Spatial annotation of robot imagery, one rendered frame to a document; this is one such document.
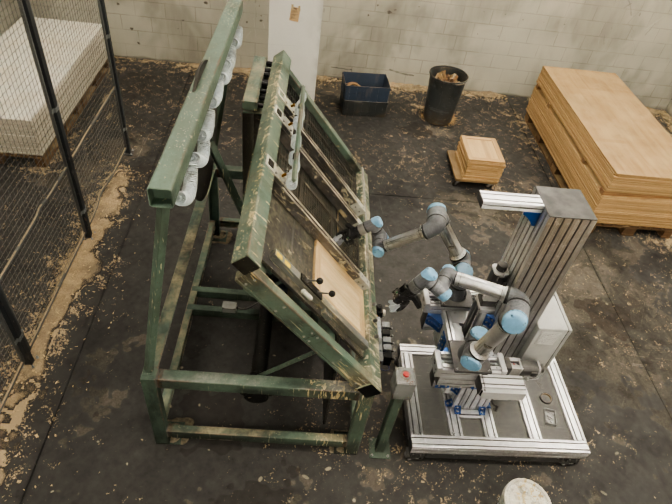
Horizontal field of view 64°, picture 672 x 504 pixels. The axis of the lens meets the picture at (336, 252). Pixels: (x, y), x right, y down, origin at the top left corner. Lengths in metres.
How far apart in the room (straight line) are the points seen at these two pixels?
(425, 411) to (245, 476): 1.31
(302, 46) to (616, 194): 3.77
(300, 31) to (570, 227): 4.38
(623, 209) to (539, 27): 3.20
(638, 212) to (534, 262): 3.63
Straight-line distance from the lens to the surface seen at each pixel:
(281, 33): 6.51
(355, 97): 7.22
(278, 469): 3.89
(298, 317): 2.70
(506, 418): 4.19
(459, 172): 6.42
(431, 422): 3.98
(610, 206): 6.32
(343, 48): 8.08
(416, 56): 8.23
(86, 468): 4.06
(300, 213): 3.18
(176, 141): 2.53
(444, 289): 2.79
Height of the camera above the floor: 3.56
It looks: 43 degrees down
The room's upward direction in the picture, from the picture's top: 9 degrees clockwise
